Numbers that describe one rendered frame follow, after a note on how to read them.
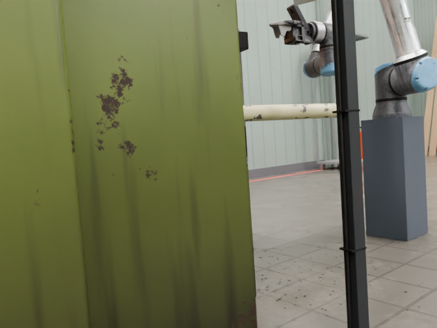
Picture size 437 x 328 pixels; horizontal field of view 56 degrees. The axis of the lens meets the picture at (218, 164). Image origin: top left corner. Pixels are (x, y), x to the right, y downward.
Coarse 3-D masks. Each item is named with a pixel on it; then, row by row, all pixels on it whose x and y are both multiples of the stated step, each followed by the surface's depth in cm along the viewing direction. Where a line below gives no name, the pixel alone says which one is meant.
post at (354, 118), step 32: (352, 0) 101; (352, 32) 102; (352, 64) 102; (352, 96) 102; (352, 128) 102; (352, 160) 102; (352, 192) 103; (352, 224) 103; (352, 256) 104; (352, 288) 105; (352, 320) 106
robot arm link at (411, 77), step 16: (384, 0) 185; (400, 0) 183; (384, 16) 189; (400, 16) 184; (400, 32) 185; (416, 32) 187; (400, 48) 188; (416, 48) 186; (400, 64) 189; (416, 64) 183; (432, 64) 184; (400, 80) 192; (416, 80) 183; (432, 80) 185
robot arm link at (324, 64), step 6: (324, 48) 177; (330, 48) 176; (324, 54) 178; (330, 54) 176; (318, 60) 183; (324, 60) 178; (330, 60) 177; (318, 66) 183; (324, 66) 178; (330, 66) 177; (318, 72) 186; (324, 72) 179; (330, 72) 178
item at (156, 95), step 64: (64, 0) 82; (128, 0) 88; (192, 0) 96; (128, 64) 88; (192, 64) 96; (128, 128) 89; (192, 128) 97; (128, 192) 89; (192, 192) 97; (128, 256) 89; (192, 256) 97; (128, 320) 89; (192, 320) 97; (256, 320) 107
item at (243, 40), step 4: (240, 32) 104; (244, 32) 105; (240, 36) 104; (244, 36) 105; (240, 40) 104; (244, 40) 105; (240, 44) 104; (244, 44) 105; (240, 48) 104; (244, 48) 105
